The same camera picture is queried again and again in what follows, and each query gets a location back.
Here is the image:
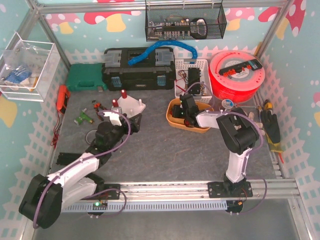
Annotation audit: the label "white four-peg base plate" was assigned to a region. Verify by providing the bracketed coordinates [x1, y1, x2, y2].
[111, 95, 146, 118]

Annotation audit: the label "brown tape roll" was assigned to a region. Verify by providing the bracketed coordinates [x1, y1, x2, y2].
[85, 129, 97, 145]

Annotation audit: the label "orange black pliers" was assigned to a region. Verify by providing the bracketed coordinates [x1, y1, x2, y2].
[92, 100, 107, 113]

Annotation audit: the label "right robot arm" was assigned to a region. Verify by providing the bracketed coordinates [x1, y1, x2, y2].
[167, 94, 263, 199]

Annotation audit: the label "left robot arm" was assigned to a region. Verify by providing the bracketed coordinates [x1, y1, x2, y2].
[18, 110, 142, 229]

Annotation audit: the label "orange plastic tray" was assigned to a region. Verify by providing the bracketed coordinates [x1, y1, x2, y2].
[165, 98, 215, 134]

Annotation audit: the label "black plate in basket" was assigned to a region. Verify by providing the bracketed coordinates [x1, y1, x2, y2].
[187, 67, 201, 95]

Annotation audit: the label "green brass fitting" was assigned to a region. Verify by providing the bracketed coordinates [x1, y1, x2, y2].
[74, 108, 94, 125]

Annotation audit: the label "black toolbox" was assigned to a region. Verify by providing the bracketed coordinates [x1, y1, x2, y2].
[101, 46, 176, 91]

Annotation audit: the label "white perforated basket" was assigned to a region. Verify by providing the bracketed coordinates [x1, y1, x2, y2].
[174, 58, 212, 104]

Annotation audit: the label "small solder spool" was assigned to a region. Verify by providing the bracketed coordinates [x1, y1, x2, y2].
[219, 99, 235, 112]

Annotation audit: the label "green tool case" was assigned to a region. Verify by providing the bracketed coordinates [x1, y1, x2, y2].
[65, 63, 108, 92]

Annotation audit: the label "orange multimeter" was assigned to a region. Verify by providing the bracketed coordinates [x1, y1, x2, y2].
[56, 84, 70, 114]

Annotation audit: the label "red filament spool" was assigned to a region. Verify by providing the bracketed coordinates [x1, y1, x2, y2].
[208, 50, 266, 103]

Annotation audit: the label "white work glove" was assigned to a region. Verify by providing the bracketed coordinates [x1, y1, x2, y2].
[247, 111, 266, 136]

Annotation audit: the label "yellow black screwdriver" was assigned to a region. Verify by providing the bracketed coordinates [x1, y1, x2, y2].
[257, 99, 273, 112]

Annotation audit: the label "black connector strip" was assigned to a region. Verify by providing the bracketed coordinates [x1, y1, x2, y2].
[218, 59, 263, 77]

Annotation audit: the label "black yellow glove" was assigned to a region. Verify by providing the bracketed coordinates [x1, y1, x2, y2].
[260, 110, 283, 153]

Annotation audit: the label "blue white glove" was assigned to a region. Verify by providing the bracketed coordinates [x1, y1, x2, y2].
[4, 65, 32, 87]

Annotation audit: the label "blue corrugated hose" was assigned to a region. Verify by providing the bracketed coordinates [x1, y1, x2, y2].
[127, 40, 198, 66]

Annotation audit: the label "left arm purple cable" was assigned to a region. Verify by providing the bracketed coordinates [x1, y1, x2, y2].
[32, 110, 132, 230]

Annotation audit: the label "black wire mesh basket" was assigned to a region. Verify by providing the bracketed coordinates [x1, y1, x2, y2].
[145, 0, 227, 42]

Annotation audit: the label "clear acrylic wall box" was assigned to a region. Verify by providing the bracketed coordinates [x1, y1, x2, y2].
[0, 32, 61, 102]

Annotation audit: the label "aluminium front rail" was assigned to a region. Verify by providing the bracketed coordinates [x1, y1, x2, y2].
[30, 177, 301, 204]

